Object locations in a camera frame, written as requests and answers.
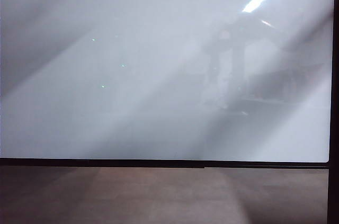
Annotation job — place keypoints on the white board with black frame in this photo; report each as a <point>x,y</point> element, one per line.
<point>159,75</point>

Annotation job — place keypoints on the black board stand post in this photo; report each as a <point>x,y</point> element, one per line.
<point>333,197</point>

